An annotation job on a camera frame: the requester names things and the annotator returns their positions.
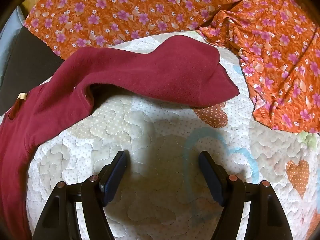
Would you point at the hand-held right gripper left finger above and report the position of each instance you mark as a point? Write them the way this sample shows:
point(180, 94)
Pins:
point(116, 177)

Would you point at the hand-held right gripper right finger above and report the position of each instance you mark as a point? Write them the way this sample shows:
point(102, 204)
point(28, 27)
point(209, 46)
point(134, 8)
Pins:
point(212, 180)

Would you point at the maroon fleece garment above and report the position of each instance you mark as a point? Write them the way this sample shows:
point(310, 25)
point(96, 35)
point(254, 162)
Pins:
point(150, 67)

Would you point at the quilted heart-print blanket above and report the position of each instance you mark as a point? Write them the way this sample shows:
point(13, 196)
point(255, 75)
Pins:
point(155, 135)

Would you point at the dark cloth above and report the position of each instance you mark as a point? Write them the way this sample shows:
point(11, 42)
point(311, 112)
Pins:
point(27, 62)

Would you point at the orange floral cloth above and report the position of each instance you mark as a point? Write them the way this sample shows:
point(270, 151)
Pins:
point(125, 5)

